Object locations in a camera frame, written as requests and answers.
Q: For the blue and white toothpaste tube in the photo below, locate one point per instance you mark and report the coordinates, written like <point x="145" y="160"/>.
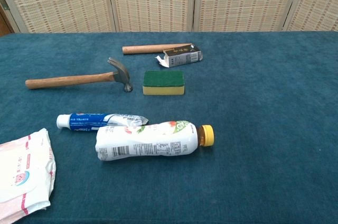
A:
<point x="87" y="122"/>

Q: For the white label yellow cap bottle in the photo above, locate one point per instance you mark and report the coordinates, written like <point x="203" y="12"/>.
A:
<point x="148" y="142"/>

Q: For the pink wet wipes pack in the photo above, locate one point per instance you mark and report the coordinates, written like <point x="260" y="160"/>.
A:
<point x="23" y="171"/>

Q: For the black open cardboard box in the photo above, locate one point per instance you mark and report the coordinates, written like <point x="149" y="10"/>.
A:
<point x="182" y="56"/>

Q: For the green and yellow sponge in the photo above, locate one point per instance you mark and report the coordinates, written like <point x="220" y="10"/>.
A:
<point x="163" y="82"/>

